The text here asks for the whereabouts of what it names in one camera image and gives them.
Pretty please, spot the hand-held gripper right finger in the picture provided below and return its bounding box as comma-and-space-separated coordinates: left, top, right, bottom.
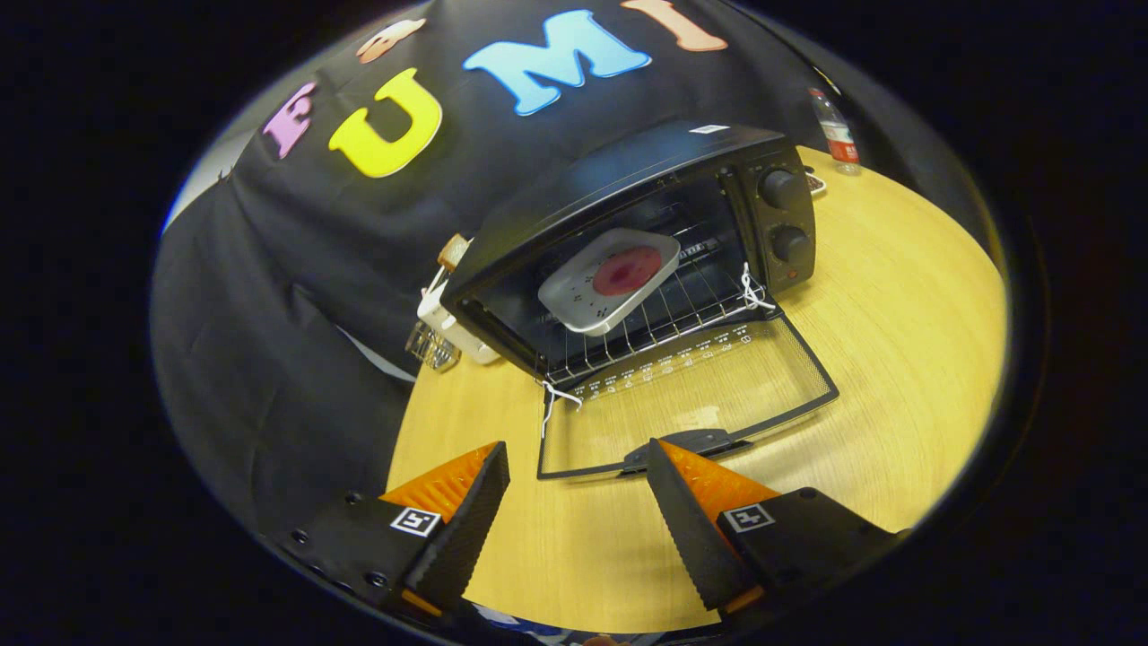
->
646, 438, 902, 620

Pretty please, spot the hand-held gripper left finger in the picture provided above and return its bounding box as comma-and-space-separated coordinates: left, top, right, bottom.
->
283, 440, 510, 620

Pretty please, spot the white square plate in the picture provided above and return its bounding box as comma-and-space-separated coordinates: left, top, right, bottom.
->
538, 228, 682, 337

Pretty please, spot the round pink ham slice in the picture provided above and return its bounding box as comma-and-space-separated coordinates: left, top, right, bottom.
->
592, 247, 663, 297

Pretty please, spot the black toaster oven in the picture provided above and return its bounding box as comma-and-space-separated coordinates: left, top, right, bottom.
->
441, 121, 841, 481

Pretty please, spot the white bread toaster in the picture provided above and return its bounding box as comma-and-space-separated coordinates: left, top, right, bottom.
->
417, 260, 501, 366

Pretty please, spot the black backdrop cloth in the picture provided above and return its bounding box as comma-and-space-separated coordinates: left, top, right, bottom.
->
151, 0, 987, 539

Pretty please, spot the red label water bottle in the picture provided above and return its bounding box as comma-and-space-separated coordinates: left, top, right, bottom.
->
809, 87, 862, 176

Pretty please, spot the wire mesh pen holder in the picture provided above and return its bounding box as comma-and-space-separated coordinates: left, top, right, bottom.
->
405, 321, 462, 372

